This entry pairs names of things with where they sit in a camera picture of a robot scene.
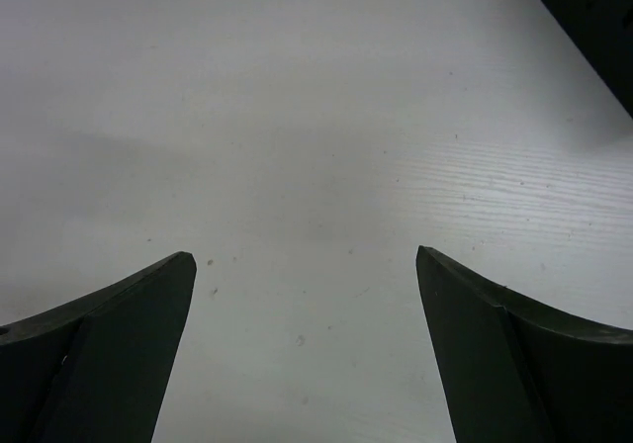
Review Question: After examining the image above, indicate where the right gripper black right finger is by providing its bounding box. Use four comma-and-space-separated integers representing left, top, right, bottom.
416, 246, 632, 442

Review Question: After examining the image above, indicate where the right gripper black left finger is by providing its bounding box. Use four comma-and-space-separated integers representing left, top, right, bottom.
1, 252, 197, 442

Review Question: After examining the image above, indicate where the black two-compartment pen holder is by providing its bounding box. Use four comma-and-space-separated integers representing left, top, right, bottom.
540, 0, 632, 113

